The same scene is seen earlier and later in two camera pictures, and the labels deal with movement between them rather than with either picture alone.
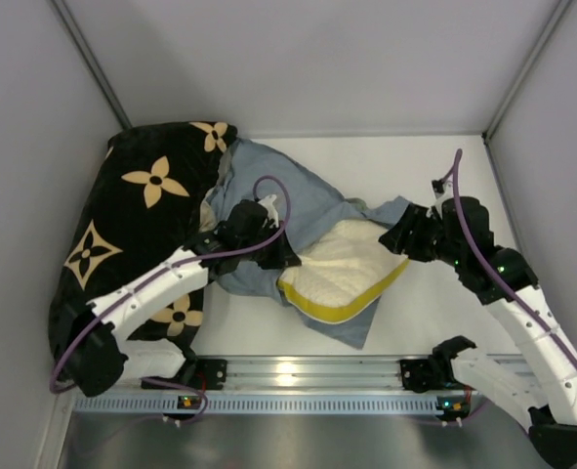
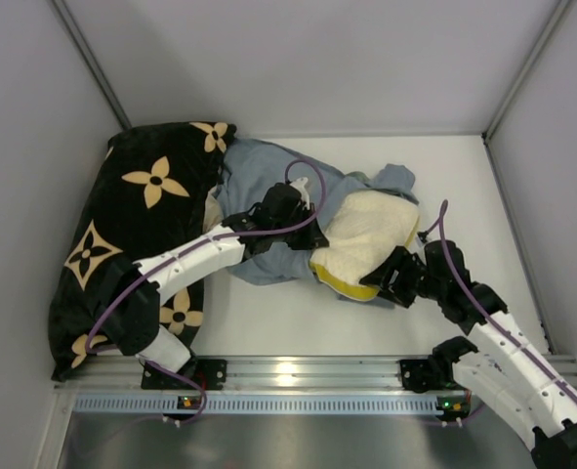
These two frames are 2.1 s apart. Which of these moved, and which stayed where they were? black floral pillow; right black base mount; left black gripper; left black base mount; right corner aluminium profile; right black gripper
Moved: left black gripper; right black gripper
Stayed: right black base mount; black floral pillow; left black base mount; right corner aluminium profile
